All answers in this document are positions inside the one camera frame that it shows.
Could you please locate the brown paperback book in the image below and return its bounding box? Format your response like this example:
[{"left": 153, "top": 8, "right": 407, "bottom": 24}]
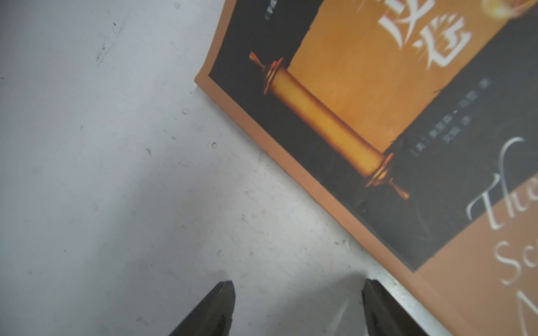
[{"left": 196, "top": 1, "right": 537, "bottom": 335}]

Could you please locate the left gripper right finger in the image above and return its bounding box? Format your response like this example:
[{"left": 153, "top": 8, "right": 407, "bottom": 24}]
[{"left": 361, "top": 279, "right": 427, "bottom": 336}]

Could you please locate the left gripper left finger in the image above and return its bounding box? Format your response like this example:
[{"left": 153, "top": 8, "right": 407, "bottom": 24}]
[{"left": 170, "top": 280, "right": 235, "bottom": 336}]

